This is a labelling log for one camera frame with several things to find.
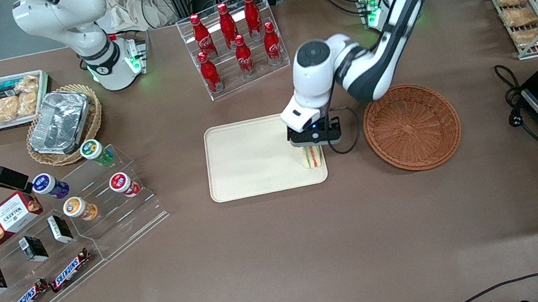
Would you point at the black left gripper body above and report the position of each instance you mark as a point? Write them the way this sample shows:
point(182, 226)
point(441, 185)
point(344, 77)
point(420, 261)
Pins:
point(323, 127)

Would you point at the triangular sandwich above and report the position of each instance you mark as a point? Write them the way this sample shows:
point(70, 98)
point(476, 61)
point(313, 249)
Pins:
point(312, 157)

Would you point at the grey arm base connector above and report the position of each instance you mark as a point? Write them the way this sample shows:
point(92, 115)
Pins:
point(138, 55)

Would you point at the green-lit arm base connector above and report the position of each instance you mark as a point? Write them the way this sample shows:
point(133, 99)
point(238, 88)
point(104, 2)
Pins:
point(370, 10)

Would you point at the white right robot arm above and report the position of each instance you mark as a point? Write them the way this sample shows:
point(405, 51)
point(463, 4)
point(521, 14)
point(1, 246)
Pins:
point(63, 10)

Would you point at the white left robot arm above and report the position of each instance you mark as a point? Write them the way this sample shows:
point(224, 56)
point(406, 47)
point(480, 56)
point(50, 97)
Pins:
point(311, 79)

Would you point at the beige plastic tray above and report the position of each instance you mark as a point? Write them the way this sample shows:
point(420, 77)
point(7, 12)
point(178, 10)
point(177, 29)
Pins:
point(249, 159)

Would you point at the brown wicker basket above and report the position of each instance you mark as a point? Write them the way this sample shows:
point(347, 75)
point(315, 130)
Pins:
point(411, 128)

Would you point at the light wicker basket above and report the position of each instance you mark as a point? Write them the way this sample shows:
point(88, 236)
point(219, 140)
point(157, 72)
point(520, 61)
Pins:
point(94, 119)

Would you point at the purple lidded cup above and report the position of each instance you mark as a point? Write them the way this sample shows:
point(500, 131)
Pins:
point(47, 185)

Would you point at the clear bag of crackers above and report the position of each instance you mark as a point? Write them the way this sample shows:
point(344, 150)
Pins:
point(28, 97)
point(4, 109)

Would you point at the aluminium foil container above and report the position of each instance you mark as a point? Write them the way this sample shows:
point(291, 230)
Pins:
point(60, 122)

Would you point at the orange lidded cup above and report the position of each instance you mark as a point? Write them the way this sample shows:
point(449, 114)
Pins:
point(77, 207)

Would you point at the green lidded cup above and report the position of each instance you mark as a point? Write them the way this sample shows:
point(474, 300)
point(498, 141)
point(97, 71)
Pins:
point(93, 150)

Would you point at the clear acrylic bottle rack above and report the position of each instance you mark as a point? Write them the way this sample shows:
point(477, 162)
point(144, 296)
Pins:
point(236, 83)

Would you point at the red cola bottle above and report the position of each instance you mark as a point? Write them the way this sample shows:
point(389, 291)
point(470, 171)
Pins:
point(210, 74)
point(272, 45)
point(252, 16)
point(244, 57)
point(227, 25)
point(202, 37)

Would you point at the clear acrylic snack stand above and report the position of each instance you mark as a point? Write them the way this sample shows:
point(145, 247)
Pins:
point(24, 276)

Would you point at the Snickers bar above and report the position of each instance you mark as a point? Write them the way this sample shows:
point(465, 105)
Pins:
point(27, 301)
point(71, 270)

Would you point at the red lidded cup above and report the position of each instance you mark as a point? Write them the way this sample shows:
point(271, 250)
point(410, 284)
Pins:
point(122, 183)

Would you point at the clear acrylic cup stand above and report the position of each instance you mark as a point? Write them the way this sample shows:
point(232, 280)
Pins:
point(124, 222)

